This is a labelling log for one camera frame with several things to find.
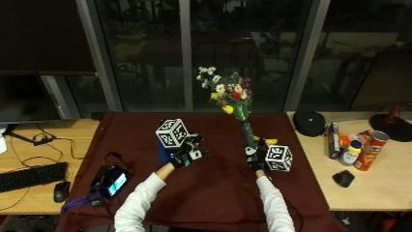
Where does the person's right hand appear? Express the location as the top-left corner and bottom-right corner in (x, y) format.
(244, 142), (271, 173)

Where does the person's left hand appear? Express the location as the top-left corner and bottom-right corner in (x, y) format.
(168, 132), (205, 170)

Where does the mixed flower bouquet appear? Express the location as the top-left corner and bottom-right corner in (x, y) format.
(196, 66), (257, 153)

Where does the yellow flower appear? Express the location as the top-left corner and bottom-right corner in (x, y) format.
(252, 136), (280, 146)

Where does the white marker cube left glove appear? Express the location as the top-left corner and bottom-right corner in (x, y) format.
(155, 118), (191, 150)

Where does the white marker cube glove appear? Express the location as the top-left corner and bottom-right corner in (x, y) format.
(155, 118), (191, 150)
(264, 144), (293, 173)

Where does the white marker cube right glove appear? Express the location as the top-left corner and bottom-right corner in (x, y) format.
(264, 144), (293, 173)

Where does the blue object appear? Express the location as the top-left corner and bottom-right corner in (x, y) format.
(156, 141), (175, 165)

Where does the maroon tablecloth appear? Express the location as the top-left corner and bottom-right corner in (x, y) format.
(56, 111), (348, 232)

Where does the black round case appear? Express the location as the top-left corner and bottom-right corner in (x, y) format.
(292, 110), (327, 138)

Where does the dark rectangular box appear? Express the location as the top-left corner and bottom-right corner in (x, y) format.
(327, 121), (341, 160)

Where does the orange packet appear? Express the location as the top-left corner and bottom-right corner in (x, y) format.
(337, 130), (352, 149)

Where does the black phone with lit screen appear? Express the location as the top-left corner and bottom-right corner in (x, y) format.
(96, 165), (129, 199)

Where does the black angular mouse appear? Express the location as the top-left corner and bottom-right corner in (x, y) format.
(331, 169), (356, 189)

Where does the red chips can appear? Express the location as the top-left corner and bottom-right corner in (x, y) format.
(353, 130), (392, 172)

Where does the black round lamp base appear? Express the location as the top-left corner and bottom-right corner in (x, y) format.
(368, 103), (412, 143)

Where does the black computer mouse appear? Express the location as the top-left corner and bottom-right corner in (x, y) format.
(53, 181), (72, 204)

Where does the black keyboard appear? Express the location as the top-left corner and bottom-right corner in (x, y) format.
(0, 161), (69, 194)

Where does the black computer monitor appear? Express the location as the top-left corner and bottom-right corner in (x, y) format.
(0, 72), (61, 143)

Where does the black cable bundle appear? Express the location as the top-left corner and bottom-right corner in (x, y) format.
(101, 151), (127, 169)

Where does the purple strap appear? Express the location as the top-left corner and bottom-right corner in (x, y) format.
(60, 194), (103, 214)

